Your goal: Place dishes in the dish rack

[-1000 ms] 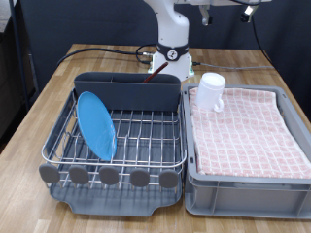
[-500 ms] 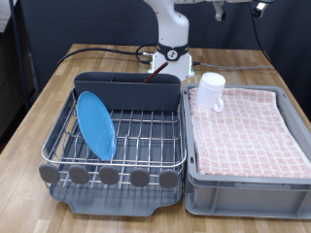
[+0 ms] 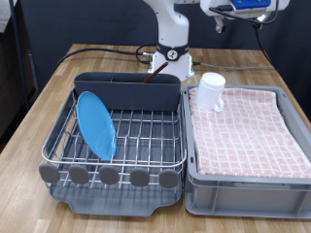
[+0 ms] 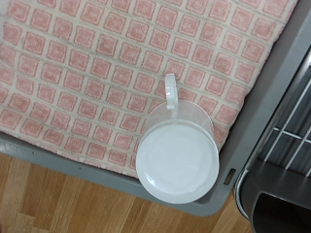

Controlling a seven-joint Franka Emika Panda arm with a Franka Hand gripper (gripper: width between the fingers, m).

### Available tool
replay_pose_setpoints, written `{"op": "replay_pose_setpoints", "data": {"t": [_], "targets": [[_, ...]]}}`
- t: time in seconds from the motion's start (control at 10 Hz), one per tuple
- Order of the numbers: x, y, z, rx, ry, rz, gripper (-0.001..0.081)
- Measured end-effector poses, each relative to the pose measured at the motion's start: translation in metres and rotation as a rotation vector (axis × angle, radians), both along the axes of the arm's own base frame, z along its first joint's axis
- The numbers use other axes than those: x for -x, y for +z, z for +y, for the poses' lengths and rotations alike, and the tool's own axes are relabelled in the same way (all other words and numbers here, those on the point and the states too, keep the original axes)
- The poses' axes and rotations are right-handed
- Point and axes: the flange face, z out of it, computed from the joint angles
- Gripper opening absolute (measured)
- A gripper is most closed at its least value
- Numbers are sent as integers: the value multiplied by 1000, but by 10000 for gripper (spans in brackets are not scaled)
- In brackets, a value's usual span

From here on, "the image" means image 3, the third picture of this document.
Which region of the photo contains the pink checked cloth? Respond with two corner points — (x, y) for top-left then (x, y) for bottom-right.
(189, 86), (311, 180)

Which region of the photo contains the white mug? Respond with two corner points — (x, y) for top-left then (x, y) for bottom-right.
(194, 72), (226, 113)

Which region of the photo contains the blue plate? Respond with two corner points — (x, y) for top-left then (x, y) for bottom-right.
(76, 90), (118, 162)

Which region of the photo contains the looped black cable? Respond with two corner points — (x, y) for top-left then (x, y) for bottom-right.
(135, 43), (158, 65)

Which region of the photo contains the metal wire dish rack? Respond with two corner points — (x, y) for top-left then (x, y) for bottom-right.
(38, 88), (188, 192)

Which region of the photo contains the grey plastic drain tray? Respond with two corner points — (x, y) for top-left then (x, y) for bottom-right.
(48, 88), (185, 217)

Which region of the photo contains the dark grey utensil holder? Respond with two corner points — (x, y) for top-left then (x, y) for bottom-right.
(73, 71), (182, 113)

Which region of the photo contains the grey plastic crate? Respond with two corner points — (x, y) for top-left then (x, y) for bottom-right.
(181, 83), (311, 219)

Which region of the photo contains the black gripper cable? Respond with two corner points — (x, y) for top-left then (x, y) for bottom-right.
(208, 0), (280, 27)

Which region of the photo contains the thin black hanging cable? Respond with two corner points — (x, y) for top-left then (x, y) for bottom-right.
(254, 25), (281, 74)

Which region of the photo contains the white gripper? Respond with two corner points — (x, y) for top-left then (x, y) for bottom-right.
(199, 0), (291, 34)

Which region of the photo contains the black metal pole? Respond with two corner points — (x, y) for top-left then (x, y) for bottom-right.
(8, 0), (32, 111)

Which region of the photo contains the dark side cabinet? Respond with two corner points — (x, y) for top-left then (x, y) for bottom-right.
(0, 18), (37, 144)

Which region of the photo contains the brown wooden spoon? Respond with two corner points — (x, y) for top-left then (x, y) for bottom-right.
(141, 61), (169, 84)

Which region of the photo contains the long black table cable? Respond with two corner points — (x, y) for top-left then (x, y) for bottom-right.
(56, 47), (154, 68)

